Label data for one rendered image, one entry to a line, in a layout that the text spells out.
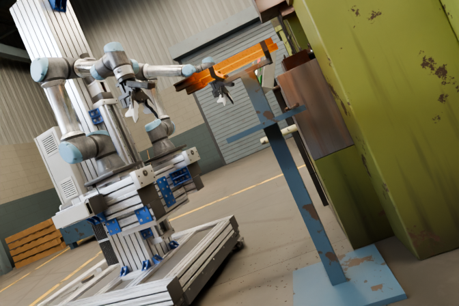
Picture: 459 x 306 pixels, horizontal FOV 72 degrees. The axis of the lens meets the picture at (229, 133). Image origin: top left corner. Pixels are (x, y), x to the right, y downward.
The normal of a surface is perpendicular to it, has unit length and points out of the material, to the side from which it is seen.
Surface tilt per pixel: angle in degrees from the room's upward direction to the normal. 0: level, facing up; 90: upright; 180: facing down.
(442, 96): 90
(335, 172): 90
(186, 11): 90
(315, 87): 90
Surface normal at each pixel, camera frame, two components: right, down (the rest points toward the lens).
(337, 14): -0.16, 0.06
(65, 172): -0.38, 0.15
